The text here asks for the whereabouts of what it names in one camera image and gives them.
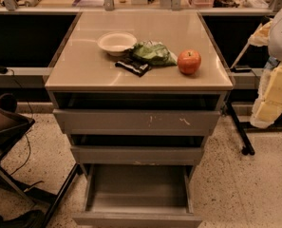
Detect green chip bag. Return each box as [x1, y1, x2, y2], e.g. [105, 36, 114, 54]
[129, 40, 177, 67]

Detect white paper bowl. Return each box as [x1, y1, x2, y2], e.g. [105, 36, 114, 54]
[97, 32, 137, 56]

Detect dark office chair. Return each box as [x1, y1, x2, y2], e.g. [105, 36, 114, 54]
[0, 93, 79, 228]

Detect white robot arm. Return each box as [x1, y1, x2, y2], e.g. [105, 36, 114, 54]
[248, 9, 282, 128]

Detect red apple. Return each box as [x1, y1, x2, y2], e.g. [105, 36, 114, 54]
[178, 49, 201, 75]

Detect grey middle drawer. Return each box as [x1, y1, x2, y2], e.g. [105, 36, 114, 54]
[71, 145, 204, 165]

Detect grey drawer cabinet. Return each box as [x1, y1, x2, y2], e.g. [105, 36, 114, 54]
[46, 10, 234, 171]

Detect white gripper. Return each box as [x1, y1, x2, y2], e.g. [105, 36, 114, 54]
[248, 21, 282, 128]

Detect grey bottom drawer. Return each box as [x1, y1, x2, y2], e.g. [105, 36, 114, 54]
[73, 164, 201, 228]

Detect black snack wrapper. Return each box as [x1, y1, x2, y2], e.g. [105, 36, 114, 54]
[115, 57, 151, 77]

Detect grey top drawer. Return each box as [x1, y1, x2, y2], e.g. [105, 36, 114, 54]
[53, 109, 220, 136]

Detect grey drawer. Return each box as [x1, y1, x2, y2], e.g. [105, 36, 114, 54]
[73, 164, 201, 228]
[71, 145, 204, 165]
[53, 109, 220, 136]

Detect white stick with black base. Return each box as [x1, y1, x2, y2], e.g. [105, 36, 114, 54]
[230, 23, 263, 71]

